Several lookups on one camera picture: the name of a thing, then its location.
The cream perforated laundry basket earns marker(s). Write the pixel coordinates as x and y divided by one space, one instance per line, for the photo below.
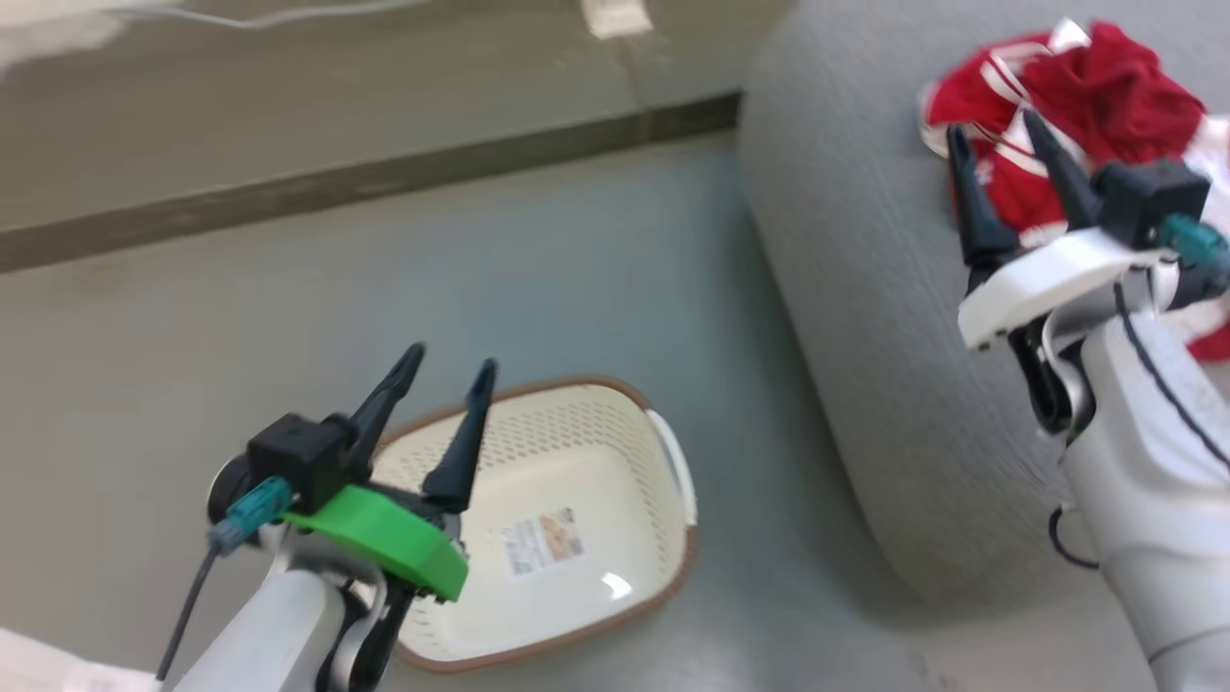
577 461

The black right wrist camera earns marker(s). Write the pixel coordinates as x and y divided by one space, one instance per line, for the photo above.
1148 197

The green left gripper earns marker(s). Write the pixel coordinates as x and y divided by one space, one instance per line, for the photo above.
384 538

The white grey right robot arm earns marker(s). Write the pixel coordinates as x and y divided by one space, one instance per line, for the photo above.
1153 481

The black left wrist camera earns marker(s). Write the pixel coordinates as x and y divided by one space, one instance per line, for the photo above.
298 457

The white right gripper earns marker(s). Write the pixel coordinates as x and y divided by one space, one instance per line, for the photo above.
1047 279

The printed basket label sticker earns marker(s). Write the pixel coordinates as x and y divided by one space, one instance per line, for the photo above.
543 543

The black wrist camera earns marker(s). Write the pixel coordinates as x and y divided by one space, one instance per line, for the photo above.
1148 197
298 457

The red and white garment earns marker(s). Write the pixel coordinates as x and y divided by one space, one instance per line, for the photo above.
1105 86

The grey fabric sofa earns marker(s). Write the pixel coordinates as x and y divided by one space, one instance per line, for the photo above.
865 288

